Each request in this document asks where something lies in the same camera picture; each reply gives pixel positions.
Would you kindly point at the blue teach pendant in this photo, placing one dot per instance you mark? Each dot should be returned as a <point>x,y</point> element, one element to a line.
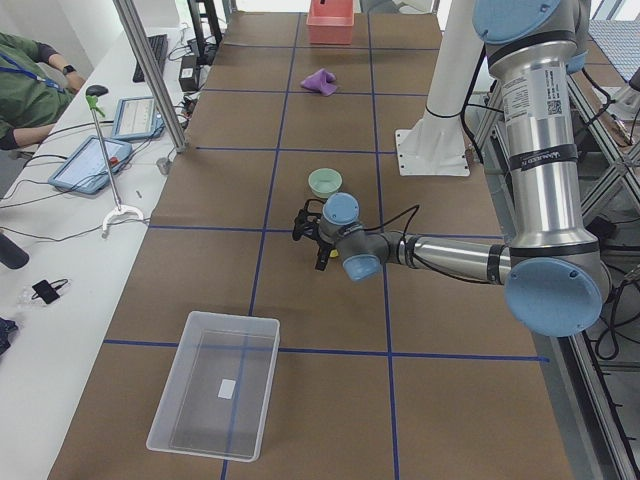
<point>84,171</point>
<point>137,118</point>

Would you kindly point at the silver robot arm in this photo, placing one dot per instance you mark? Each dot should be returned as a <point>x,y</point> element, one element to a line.
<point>551,272</point>

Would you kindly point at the reacher grabber tool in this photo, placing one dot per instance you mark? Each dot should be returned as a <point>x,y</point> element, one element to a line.
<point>92,94</point>

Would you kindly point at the near blue teach pendant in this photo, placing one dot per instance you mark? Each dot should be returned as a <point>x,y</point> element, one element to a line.
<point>84,171</point>

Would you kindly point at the pink plastic bin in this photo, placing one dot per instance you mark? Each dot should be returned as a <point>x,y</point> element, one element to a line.
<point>330,22</point>

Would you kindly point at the mint green bowl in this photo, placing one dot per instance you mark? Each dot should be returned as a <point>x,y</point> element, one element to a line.
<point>324,182</point>

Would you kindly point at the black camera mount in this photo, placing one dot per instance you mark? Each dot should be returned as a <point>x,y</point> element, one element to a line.
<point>306,222</point>

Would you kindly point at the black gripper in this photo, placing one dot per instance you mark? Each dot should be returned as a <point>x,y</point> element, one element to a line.
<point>324,245</point>

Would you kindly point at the aluminium frame post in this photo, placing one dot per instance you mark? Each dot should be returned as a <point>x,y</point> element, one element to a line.
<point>140,46</point>

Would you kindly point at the person in green shirt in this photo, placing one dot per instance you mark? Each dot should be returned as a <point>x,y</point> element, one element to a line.
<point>37,85</point>

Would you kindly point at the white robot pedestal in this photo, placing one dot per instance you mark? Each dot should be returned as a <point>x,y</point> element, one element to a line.
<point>435,145</point>

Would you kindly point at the black power adapter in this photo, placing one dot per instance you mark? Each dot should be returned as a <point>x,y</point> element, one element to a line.
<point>189,75</point>

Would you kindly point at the far blue teach pendant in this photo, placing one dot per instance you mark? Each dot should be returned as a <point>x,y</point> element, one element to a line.
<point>137,118</point>

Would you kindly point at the small black pouch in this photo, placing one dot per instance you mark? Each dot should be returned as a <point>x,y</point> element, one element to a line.
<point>48,292</point>

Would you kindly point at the purple microfiber cloth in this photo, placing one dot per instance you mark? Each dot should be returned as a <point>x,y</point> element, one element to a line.
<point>322,81</point>

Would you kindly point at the clear plastic bin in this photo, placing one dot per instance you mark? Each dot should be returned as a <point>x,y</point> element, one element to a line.
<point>216,397</point>

